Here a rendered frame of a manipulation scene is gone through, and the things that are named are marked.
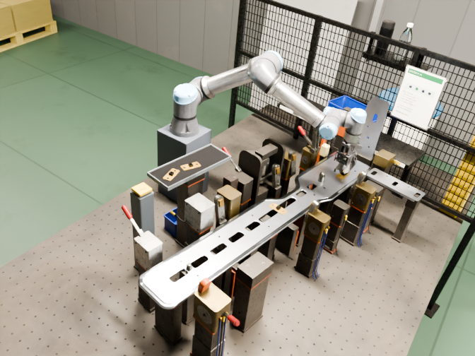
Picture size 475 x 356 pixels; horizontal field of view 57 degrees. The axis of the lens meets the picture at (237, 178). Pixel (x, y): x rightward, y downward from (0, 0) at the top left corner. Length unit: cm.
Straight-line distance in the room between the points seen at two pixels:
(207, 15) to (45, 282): 418
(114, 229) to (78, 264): 27
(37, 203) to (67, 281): 165
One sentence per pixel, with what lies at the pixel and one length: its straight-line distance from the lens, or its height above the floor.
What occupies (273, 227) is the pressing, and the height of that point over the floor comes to 100.
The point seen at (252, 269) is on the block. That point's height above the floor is 103.
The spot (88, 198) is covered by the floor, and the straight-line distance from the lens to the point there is 362.
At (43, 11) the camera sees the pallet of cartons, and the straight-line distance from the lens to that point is 701.
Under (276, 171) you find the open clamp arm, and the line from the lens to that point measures 206.
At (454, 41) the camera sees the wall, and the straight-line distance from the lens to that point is 446.
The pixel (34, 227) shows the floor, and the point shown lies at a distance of 345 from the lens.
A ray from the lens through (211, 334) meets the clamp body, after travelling 159.
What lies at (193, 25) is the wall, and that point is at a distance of 580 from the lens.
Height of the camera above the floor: 224
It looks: 36 degrees down
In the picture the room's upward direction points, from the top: 7 degrees clockwise
